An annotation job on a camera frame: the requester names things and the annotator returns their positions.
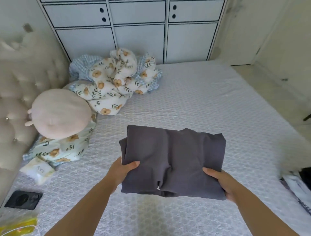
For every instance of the white door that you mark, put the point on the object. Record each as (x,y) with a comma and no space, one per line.
(248,29)

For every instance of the yellow packet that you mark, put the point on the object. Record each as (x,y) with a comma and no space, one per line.
(17,227)

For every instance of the white wardrobe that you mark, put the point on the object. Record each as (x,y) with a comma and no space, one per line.
(141,29)

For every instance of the white packet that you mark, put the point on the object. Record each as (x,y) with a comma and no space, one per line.
(38,170)

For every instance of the person's left hand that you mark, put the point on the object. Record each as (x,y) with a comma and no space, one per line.
(119,174)

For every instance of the person's right hand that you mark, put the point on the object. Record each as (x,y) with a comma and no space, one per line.
(226,182)

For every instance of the floral pillow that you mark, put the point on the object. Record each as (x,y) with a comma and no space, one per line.
(63,148)

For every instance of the grey printed t-shirt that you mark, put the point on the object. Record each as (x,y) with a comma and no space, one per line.
(175,158)

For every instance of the person's right forearm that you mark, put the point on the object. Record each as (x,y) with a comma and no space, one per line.
(262,216)

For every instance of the black phone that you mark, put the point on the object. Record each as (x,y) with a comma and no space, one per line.
(23,200)

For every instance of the pink plush pillow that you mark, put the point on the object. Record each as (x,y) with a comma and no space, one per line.
(61,114)

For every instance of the person's left forearm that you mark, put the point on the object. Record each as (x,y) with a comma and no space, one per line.
(82,211)

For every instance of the floral bunched quilt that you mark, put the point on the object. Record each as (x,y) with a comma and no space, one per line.
(82,63)

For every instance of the beige tufted headboard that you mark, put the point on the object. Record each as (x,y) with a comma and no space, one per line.
(24,82)

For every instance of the bed with grey patterned sheet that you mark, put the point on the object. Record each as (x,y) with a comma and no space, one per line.
(218,97)

